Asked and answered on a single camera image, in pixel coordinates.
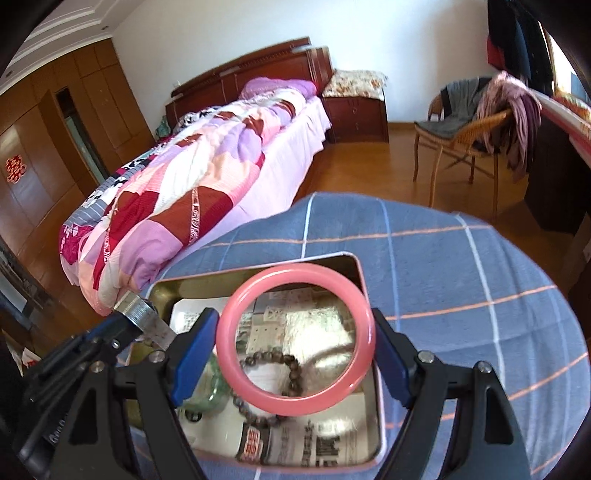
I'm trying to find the pink tin box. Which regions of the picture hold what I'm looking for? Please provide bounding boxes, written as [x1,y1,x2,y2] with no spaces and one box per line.
[129,251,387,470]

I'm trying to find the blue plaid tablecloth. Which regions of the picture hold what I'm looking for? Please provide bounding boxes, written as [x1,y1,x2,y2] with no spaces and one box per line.
[129,193,583,480]

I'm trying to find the floral cushion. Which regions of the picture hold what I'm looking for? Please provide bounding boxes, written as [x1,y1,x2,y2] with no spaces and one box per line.
[322,69,388,100]

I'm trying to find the dark wooden desk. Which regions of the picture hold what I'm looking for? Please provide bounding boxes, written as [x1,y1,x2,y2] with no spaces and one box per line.
[523,90,591,237]

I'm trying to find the pink striped garment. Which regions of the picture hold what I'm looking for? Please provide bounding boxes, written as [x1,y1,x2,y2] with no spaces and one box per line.
[475,71,544,182]

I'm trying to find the purple pillow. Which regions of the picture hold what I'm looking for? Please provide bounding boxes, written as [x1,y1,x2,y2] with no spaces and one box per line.
[240,76,319,100]

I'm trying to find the wooden wardrobe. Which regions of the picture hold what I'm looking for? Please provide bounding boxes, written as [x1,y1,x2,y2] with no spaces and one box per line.
[0,37,156,324]

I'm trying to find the pink patchwork quilt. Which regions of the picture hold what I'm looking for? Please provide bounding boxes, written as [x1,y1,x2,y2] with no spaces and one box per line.
[76,88,319,315]

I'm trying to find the green jade bangle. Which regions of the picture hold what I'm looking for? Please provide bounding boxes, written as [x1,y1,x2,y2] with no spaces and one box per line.
[182,355,232,416]

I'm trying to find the wooden nightstand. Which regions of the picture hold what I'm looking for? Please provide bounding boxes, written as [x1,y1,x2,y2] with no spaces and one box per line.
[322,90,389,144]

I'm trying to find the dark hanging clothes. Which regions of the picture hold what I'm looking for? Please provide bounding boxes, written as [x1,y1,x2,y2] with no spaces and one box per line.
[487,0,556,96]

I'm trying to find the cluttered side shelf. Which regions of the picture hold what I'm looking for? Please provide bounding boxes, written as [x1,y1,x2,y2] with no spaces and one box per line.
[0,240,51,384]

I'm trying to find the window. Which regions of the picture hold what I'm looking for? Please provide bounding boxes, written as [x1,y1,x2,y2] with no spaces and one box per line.
[545,25,590,100]

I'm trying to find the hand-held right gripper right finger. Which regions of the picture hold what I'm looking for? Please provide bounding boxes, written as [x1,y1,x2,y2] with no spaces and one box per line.
[371,308,539,480]

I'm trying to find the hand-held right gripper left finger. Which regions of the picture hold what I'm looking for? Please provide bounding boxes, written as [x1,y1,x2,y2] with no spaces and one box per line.
[55,308,221,480]

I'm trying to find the dark wooden bead bracelet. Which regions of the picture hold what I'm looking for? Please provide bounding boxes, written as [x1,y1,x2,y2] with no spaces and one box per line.
[231,348,304,428]

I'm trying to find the pink bangle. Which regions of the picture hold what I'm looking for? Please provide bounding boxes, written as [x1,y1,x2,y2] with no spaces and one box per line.
[215,263,372,401]

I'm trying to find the red paper decoration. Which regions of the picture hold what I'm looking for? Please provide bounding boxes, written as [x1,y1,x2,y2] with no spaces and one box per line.
[4,154,25,185]

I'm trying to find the pink white desk cover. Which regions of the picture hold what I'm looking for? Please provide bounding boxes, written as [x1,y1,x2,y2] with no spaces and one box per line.
[538,90,591,168]

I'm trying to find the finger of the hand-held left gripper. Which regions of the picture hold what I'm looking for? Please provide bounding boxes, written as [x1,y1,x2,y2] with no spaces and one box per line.
[23,337,122,403]
[78,315,148,344]

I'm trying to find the wicker chair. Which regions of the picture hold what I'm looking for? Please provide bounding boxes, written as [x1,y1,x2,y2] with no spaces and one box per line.
[412,80,514,217]

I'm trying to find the grey garment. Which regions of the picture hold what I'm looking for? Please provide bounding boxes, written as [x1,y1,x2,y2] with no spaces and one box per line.
[414,78,493,139]

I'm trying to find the wooden bed headboard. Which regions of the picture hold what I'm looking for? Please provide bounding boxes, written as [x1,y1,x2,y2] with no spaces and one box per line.
[165,37,334,139]

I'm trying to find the wooden bed with quilts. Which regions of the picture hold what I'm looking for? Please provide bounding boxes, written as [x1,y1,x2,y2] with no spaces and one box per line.
[157,97,331,296]

